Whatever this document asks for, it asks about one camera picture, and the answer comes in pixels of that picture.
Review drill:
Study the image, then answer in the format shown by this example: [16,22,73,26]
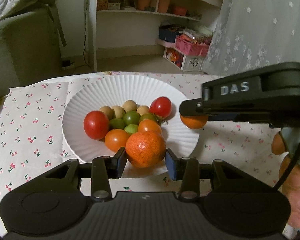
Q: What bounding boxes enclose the orange cherry tomato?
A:
[138,119,162,134]
[104,129,130,152]

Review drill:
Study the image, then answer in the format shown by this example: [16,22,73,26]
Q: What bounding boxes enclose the large red tomato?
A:
[83,111,109,140]

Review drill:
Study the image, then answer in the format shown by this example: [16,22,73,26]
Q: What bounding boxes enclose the large orange mandarin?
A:
[126,131,166,168]

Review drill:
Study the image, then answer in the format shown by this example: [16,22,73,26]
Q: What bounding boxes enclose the light green fruit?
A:
[124,124,138,135]

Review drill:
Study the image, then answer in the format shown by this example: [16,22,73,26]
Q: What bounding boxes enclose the small orange mandarin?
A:
[180,115,208,129]

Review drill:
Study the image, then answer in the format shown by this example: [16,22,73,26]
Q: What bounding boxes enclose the brown longan front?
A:
[99,106,114,120]

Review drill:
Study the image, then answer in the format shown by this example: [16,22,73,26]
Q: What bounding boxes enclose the brown longan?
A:
[122,100,138,112]
[99,106,114,120]

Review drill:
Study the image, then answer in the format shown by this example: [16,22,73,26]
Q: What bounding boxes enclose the small green tomato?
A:
[123,111,140,126]

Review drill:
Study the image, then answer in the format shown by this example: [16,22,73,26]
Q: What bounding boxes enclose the olive green tomato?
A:
[139,113,158,123]

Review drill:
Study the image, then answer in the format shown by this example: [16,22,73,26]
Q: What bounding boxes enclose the red tomato with stem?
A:
[149,96,172,119]

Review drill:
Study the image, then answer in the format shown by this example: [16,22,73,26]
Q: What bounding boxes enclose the yellowish longan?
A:
[136,105,149,116]

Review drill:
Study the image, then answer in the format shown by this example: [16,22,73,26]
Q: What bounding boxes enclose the green oval fruit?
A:
[109,118,126,129]

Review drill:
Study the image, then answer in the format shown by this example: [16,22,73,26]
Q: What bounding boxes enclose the pale beige longan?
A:
[111,106,126,119]

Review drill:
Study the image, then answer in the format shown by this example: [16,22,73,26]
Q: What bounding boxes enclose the person's right hand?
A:
[271,133,300,229]

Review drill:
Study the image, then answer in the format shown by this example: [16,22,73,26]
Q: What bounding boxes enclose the floral lace curtain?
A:
[203,0,300,75]

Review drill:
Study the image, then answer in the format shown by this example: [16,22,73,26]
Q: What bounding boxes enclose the cherry print tablecloth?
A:
[0,72,286,236]

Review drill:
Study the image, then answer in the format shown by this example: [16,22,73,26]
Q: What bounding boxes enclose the white storage box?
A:
[164,48,204,72]

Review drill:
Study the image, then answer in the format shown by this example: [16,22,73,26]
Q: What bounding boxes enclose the pink plastic basket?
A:
[175,36,209,57]

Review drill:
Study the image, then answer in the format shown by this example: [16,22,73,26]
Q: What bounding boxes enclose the dark blue storage bin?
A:
[159,24,186,43]

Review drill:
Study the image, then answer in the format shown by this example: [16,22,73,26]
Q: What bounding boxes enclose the grey sofa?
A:
[0,8,61,96]

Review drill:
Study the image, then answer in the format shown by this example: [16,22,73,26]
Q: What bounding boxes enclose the white bookshelf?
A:
[88,0,223,72]

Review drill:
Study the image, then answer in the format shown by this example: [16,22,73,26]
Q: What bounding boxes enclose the black power cable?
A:
[59,0,92,71]

